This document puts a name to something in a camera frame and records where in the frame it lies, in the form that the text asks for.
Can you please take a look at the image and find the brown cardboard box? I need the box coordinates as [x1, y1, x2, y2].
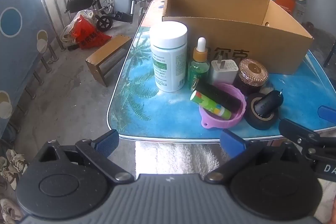
[162, 0, 315, 75]

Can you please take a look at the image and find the small wooden stool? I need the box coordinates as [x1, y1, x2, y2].
[85, 34, 132, 87]

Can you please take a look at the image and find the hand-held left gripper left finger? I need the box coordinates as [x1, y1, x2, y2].
[38, 130, 135, 184]

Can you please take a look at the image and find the floral cloth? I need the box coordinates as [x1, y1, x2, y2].
[0, 149, 28, 219]

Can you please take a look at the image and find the metal window railing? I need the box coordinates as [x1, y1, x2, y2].
[30, 0, 92, 83]

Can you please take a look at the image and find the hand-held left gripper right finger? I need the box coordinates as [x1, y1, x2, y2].
[205, 130, 303, 183]

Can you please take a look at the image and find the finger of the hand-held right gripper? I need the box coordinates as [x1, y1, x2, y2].
[279, 119, 336, 154]
[318, 106, 336, 119]

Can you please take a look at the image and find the white fluffy towel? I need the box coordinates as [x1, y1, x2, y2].
[135, 143, 231, 180]

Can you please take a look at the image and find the colourful lip balm tube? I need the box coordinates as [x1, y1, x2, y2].
[190, 90, 232, 120]

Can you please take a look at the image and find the dark jar with copper lid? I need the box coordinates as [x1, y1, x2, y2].
[234, 58, 269, 96]

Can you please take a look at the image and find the black tube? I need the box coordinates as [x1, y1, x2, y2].
[193, 80, 243, 113]

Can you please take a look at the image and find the blue dotted mattress cover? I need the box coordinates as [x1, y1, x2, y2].
[0, 0, 57, 135]

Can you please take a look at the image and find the small black key fob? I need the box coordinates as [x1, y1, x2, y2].
[255, 90, 284, 117]

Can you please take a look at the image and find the white plastic bag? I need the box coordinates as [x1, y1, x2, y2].
[60, 10, 97, 50]

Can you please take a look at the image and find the white charger plug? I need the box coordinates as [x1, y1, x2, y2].
[209, 59, 239, 85]

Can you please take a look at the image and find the red plastic bag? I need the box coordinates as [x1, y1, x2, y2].
[72, 15, 112, 50]

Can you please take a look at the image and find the purple silicone funnel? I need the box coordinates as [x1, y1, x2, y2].
[199, 83, 247, 130]

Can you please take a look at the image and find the green dropper bottle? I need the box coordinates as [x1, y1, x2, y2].
[188, 37, 210, 90]

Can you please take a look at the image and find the black tape roll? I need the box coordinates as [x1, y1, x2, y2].
[245, 93, 279, 131]

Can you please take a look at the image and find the white pill bottle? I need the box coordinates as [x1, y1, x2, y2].
[150, 21, 188, 92]

